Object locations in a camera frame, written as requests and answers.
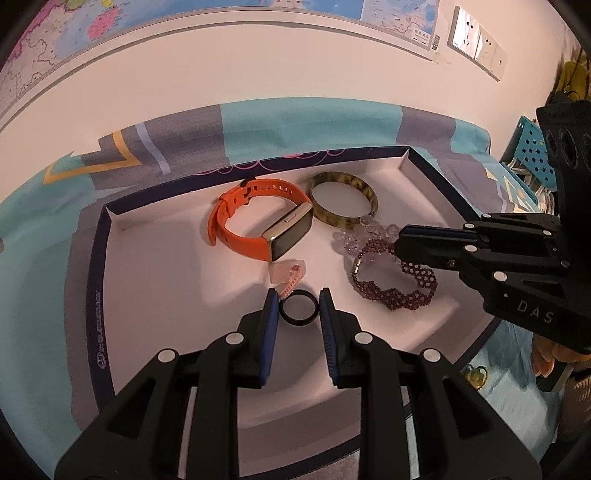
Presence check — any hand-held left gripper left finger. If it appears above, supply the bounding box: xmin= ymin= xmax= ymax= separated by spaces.
xmin=55 ymin=288 xmax=282 ymax=480

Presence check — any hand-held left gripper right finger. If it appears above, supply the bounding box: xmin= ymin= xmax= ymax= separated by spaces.
xmin=318 ymin=287 xmax=543 ymax=480

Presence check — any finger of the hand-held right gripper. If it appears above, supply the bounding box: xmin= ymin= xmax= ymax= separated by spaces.
xmin=394 ymin=240 xmax=570 ymax=288
xmin=397 ymin=215 xmax=564 ymax=245

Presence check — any black ring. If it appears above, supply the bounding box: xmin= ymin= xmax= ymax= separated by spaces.
xmin=279 ymin=290 xmax=320 ymax=326

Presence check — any purple beaded bracelet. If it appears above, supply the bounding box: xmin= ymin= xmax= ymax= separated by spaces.
xmin=351 ymin=237 xmax=437 ymax=311

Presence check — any clear crystal bead bracelet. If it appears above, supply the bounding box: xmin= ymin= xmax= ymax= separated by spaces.
xmin=333 ymin=215 xmax=402 ymax=257

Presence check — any dark blue cardboard box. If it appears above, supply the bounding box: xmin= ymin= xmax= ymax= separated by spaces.
xmin=85 ymin=145 xmax=502 ymax=480

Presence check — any orange smart band watch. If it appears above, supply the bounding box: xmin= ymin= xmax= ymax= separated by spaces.
xmin=206 ymin=178 xmax=315 ymax=263

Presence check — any tortoiseshell bangle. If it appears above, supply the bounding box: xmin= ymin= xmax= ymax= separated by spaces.
xmin=307 ymin=171 xmax=380 ymax=232

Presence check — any person's right hand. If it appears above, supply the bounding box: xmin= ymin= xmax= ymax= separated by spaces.
xmin=531 ymin=332 xmax=591 ymax=393

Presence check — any teal perforated basket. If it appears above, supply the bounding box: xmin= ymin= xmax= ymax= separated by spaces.
xmin=501 ymin=115 xmax=561 ymax=208

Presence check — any teal and grey printed sheet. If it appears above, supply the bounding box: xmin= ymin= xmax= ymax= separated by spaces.
xmin=0 ymin=97 xmax=591 ymax=480

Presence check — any white wall socket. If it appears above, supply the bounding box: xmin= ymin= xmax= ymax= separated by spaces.
xmin=492 ymin=44 xmax=508 ymax=83
xmin=475 ymin=25 xmax=498 ymax=70
xmin=447 ymin=6 xmax=481 ymax=60

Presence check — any colourful wall map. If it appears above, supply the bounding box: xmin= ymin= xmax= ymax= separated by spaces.
xmin=0 ymin=0 xmax=439 ymax=125

